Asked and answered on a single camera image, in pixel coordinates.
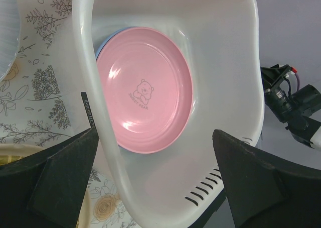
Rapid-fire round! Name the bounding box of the white deep plate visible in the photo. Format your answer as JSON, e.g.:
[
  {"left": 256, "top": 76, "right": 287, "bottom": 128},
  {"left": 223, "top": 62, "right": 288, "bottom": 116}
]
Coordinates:
[{"left": 0, "top": 0, "right": 21, "bottom": 80}]

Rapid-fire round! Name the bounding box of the blue bear plate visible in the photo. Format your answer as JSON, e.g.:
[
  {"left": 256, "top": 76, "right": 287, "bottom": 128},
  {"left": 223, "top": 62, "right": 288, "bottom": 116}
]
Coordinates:
[{"left": 95, "top": 27, "right": 132, "bottom": 59}]

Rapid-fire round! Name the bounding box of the white plastic bin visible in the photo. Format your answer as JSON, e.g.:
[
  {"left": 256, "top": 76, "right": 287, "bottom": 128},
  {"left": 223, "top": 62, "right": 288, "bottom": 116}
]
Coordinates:
[{"left": 72, "top": 0, "right": 264, "bottom": 227}]

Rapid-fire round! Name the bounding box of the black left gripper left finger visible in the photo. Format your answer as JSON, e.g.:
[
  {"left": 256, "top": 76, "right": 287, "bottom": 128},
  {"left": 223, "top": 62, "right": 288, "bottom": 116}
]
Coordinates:
[{"left": 1, "top": 127, "right": 99, "bottom": 227}]

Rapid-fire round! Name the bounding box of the cream large plate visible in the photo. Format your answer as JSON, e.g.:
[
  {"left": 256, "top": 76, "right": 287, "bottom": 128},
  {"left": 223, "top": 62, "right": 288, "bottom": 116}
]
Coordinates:
[{"left": 1, "top": 144, "right": 91, "bottom": 227}]

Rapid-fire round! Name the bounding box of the floral table mat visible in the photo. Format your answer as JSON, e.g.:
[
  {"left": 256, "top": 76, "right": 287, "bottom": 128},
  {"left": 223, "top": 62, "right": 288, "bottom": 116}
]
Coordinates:
[{"left": 1, "top": 0, "right": 74, "bottom": 148}]

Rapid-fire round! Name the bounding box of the pink bear plate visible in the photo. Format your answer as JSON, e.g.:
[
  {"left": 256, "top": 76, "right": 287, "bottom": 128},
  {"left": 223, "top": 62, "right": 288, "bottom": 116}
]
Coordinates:
[{"left": 96, "top": 27, "right": 193, "bottom": 154}]

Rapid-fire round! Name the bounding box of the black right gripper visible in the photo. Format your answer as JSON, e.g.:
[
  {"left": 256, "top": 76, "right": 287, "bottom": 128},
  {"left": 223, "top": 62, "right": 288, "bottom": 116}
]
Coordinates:
[{"left": 261, "top": 64, "right": 320, "bottom": 143}]

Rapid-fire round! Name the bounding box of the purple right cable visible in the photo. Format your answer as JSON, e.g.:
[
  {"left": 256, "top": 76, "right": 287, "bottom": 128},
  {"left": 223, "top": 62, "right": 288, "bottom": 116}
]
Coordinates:
[{"left": 293, "top": 72, "right": 302, "bottom": 90}]

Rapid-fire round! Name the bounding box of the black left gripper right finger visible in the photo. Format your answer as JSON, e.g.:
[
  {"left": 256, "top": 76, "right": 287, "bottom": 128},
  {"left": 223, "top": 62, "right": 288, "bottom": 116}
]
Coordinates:
[{"left": 212, "top": 130, "right": 320, "bottom": 227}]

